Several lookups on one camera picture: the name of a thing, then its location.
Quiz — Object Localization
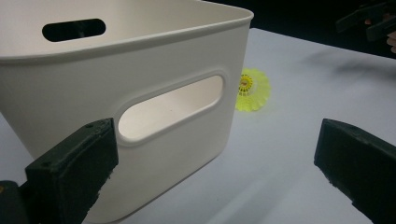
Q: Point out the white table cover sheet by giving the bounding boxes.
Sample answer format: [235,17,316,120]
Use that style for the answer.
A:
[0,27,396,224]

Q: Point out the yellow shuttlecock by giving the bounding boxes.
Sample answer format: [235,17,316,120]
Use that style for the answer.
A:
[234,67,272,113]

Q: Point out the white plastic storage bin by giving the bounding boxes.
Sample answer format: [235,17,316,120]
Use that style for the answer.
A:
[0,0,255,224]

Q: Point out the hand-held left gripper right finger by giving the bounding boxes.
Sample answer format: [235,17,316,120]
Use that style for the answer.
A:
[313,118,396,224]

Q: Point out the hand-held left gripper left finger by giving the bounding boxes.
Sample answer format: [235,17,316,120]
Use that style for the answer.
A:
[25,117,120,224]

